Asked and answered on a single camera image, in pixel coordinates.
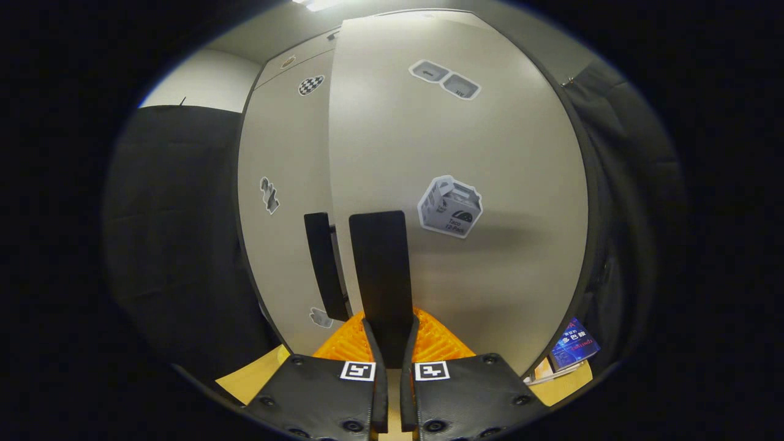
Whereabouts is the black backdrop cloth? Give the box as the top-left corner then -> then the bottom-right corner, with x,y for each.
101,61 -> 690,377

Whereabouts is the grey cabinet drawer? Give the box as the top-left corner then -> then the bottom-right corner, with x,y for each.
254,28 -> 341,89

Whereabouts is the grey shoe cabinet door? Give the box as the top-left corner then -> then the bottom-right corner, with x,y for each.
328,11 -> 590,375
238,49 -> 353,356

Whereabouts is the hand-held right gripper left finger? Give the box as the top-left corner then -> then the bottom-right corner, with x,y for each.
245,312 -> 390,441

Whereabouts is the blue book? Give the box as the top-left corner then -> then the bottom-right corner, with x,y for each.
549,317 -> 601,371

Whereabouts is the grey double-door shoe cabinet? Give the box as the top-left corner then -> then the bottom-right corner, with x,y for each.
236,7 -> 613,377

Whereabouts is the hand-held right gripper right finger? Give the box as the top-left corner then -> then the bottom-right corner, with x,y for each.
400,308 -> 549,441

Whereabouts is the black door handle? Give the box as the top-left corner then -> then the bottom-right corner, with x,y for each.
304,212 -> 351,322
349,211 -> 414,369

